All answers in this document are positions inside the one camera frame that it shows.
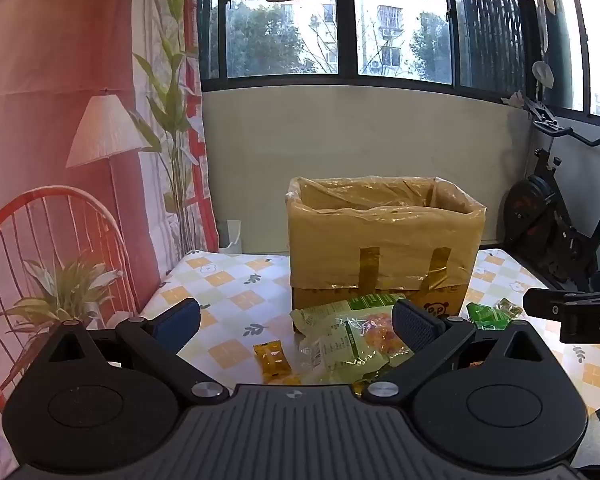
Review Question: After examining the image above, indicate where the checkered floral tablecloth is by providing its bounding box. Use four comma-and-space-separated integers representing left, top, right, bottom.
97, 247, 600, 416

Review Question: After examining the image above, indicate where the dark green snack packet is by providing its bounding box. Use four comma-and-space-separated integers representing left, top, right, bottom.
466, 302, 518, 332

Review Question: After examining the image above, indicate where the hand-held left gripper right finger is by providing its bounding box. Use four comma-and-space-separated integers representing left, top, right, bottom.
361, 299, 567, 403

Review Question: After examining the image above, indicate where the printed backdrop cloth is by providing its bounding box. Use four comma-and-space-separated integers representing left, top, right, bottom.
0, 0, 220, 480

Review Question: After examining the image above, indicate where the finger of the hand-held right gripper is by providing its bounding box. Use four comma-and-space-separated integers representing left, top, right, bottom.
523, 287, 600, 322

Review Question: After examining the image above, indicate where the clear green snack bag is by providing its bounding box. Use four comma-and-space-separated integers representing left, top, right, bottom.
290, 294, 416, 386

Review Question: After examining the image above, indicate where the yellow snack packet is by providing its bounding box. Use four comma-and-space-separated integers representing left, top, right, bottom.
253, 340, 292, 385

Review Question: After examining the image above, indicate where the cardboard box with plastic liner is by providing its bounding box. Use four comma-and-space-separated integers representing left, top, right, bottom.
285, 176, 487, 333

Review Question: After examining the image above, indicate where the dark framed window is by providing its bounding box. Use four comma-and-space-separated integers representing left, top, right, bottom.
197, 0, 600, 121

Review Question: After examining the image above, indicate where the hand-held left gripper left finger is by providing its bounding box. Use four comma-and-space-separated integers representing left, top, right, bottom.
30, 298, 229, 404

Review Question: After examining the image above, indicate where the black exercise bike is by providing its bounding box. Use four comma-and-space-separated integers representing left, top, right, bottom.
502, 95, 600, 291

